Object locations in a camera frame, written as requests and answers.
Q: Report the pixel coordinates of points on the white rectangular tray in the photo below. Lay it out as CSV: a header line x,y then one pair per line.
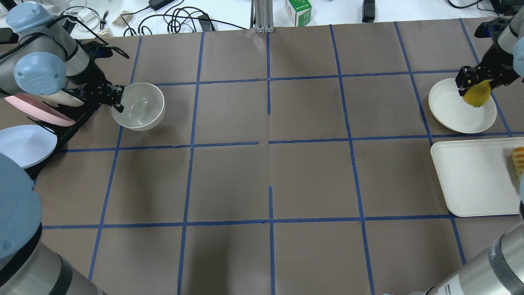
x,y
477,177

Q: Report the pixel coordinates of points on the white round plate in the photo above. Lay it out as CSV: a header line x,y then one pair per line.
x,y
450,110

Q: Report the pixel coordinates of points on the pink plate in rack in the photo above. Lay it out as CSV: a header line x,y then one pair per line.
x,y
39,110

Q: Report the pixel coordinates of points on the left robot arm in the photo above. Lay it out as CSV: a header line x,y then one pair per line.
x,y
46,56

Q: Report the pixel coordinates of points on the green white carton box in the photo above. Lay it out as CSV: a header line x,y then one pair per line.
x,y
299,12

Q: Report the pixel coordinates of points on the cream plate in rack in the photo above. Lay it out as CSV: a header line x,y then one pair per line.
x,y
65,99

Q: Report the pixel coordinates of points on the black power adapter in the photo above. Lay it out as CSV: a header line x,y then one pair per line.
x,y
368,11

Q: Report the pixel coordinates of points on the black dish rack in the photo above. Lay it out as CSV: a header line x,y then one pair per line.
x,y
80,114

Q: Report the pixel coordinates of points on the bread piece on tray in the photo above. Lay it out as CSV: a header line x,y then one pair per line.
x,y
517,157

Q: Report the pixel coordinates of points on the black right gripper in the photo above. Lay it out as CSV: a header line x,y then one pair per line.
x,y
492,66

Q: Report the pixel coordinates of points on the yellow lemon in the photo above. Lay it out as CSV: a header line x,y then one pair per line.
x,y
476,97

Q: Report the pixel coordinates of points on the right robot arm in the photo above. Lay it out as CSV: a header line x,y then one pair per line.
x,y
497,270

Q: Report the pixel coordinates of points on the white ceramic bowl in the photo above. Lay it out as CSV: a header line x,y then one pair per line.
x,y
143,107

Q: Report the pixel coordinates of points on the lavender plate in rack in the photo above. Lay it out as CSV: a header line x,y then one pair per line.
x,y
27,145

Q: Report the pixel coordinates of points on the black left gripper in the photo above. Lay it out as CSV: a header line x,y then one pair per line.
x,y
91,79

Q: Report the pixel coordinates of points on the aluminium frame post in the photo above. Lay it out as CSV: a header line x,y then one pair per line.
x,y
262,16

